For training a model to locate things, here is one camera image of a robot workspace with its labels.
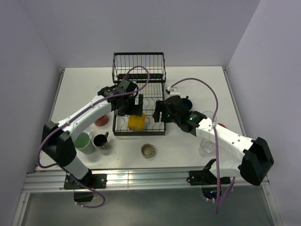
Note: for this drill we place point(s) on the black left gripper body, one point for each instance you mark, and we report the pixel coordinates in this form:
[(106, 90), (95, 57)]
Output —
[(129, 107)]

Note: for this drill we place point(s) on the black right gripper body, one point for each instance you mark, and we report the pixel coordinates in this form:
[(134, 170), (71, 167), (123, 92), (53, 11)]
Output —
[(166, 117)]

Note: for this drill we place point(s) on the yellow ceramic mug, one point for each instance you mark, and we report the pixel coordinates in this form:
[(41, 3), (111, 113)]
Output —
[(136, 123)]

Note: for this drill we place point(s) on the black wire dish rack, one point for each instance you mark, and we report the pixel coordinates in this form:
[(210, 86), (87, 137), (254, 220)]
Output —
[(142, 65)]

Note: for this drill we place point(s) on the red mug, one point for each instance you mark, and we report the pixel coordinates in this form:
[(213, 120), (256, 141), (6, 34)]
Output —
[(101, 121)]

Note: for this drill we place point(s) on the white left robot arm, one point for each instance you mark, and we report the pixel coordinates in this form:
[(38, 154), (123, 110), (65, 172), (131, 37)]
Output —
[(58, 138)]

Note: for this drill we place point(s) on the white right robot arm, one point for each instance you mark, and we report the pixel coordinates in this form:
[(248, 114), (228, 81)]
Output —
[(253, 158)]

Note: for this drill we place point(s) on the dark blue mug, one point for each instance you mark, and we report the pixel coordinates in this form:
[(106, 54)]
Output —
[(187, 102)]

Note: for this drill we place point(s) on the small brown glass jar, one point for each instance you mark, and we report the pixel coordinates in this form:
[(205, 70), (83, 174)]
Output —
[(148, 151)]

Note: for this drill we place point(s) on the clear glass near blue mug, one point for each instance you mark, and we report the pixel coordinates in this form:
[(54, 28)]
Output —
[(210, 115)]

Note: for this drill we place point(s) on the black metal mug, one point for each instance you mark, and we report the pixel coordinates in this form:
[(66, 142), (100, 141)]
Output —
[(101, 141)]

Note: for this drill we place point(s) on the clear glass front left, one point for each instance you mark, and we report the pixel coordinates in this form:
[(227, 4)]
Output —
[(89, 132)]

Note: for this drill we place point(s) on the clear glass front right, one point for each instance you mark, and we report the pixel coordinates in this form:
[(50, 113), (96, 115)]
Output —
[(207, 148)]

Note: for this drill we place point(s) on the green plastic cup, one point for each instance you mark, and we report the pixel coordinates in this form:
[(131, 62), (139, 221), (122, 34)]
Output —
[(83, 143)]

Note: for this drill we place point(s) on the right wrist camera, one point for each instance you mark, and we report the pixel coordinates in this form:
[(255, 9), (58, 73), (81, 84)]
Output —
[(172, 91)]

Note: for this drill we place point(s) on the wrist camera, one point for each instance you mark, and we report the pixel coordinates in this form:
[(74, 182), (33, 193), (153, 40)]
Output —
[(126, 86), (172, 91)]

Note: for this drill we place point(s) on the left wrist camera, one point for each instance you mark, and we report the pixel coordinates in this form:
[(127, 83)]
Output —
[(126, 86)]

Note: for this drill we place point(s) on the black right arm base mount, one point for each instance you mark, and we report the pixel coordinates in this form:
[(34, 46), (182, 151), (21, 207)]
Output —
[(204, 178)]

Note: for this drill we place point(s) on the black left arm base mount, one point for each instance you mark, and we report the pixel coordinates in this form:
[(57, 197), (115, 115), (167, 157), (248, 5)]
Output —
[(93, 181)]

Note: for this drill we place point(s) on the aluminium frame rail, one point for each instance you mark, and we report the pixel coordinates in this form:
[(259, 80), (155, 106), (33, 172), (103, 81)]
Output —
[(118, 179)]

